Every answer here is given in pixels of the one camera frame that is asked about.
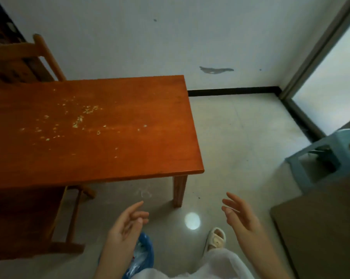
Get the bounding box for person's right hand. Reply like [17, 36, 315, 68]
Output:
[221, 192, 262, 239]

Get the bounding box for person's left hand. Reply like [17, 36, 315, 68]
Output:
[106, 201, 150, 252]

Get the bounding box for blue lined waste basket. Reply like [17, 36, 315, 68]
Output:
[98, 231, 154, 279]

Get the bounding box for food crumbs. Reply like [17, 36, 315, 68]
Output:
[18, 88, 149, 160]

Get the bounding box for person's right forearm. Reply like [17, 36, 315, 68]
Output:
[236, 229, 292, 279]

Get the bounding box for person's left forearm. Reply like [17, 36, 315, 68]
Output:
[93, 244, 140, 279]

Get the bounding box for white bear right slipper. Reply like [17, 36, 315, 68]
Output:
[203, 227, 227, 255]

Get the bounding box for white shorts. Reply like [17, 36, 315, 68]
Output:
[131, 248, 255, 279]

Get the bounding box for orange wooden table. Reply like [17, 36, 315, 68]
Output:
[0, 74, 205, 208]

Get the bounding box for wooden slat-back chair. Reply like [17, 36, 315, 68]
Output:
[0, 34, 67, 84]
[0, 185, 96, 262]

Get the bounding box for blue plastic stool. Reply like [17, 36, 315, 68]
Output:
[285, 128, 350, 194]

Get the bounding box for black baseboard strip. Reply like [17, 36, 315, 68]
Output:
[188, 86, 282, 97]

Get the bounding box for frosted glass door pane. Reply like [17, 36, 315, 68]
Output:
[292, 14, 350, 136]

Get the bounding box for grey metal door frame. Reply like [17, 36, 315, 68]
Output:
[279, 0, 350, 143]

